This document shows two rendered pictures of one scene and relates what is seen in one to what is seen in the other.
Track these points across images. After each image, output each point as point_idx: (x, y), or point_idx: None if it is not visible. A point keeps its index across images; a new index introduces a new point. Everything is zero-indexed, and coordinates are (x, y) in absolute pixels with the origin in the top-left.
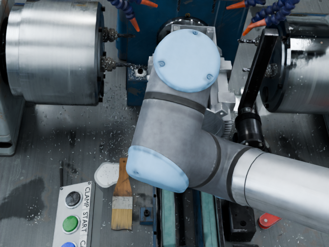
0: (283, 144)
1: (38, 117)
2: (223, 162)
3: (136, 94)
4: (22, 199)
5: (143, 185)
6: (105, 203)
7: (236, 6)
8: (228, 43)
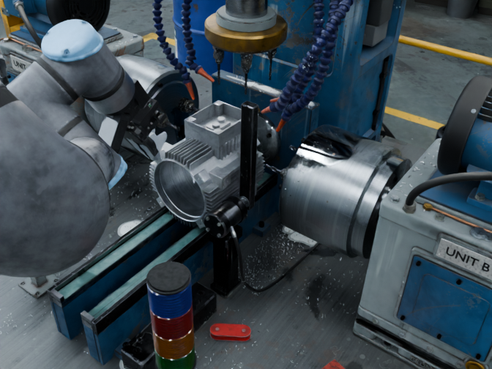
0: (312, 287)
1: (128, 170)
2: (66, 138)
3: None
4: None
5: None
6: (107, 245)
7: (277, 99)
8: None
